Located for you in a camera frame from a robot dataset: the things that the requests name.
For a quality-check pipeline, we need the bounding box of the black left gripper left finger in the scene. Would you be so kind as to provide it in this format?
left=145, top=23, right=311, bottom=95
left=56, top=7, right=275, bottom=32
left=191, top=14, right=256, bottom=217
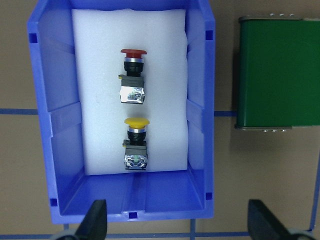
left=75, top=199, right=108, bottom=240

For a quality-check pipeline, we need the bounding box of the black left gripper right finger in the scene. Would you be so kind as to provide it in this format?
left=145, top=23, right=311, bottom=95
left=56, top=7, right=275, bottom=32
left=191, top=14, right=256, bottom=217
left=247, top=199, right=298, bottom=240

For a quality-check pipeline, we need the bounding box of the yellow mushroom push button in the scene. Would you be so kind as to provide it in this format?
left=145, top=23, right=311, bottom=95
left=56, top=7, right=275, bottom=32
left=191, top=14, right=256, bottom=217
left=122, top=117, right=150, bottom=171

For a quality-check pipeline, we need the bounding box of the red mushroom push button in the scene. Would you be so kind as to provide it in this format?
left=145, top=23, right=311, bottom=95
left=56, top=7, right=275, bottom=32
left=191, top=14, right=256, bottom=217
left=118, top=48, right=148, bottom=105

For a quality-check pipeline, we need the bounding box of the blue left storage bin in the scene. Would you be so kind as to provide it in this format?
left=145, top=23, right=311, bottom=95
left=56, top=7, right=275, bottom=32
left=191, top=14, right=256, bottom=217
left=27, top=0, right=216, bottom=224

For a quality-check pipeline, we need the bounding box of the green conveyor belt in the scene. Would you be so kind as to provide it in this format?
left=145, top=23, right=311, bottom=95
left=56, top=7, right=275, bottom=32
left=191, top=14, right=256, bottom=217
left=235, top=15, right=320, bottom=132

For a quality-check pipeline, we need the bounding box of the white foam pad left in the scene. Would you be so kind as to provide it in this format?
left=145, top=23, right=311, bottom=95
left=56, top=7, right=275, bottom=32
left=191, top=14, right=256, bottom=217
left=72, top=9, right=188, bottom=175

